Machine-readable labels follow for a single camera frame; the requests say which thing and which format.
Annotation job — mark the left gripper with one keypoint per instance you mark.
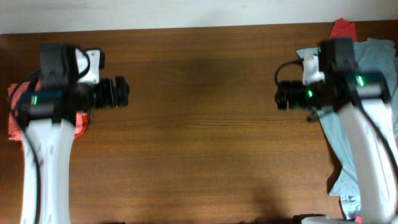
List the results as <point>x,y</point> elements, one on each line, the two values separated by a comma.
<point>111,101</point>

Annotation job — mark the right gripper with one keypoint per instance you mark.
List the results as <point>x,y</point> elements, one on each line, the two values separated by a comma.
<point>295,89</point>

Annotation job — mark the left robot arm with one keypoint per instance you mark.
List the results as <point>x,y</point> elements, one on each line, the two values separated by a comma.
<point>67,82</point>

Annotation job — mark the folded red printed shirt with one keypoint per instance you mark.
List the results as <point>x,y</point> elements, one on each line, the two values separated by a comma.
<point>82,122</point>

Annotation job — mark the red garment under pile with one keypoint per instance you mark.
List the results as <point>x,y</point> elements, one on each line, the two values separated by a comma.
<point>343,29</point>

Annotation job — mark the grey-blue shirt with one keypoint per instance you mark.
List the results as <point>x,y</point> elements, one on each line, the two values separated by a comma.
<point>367,93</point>

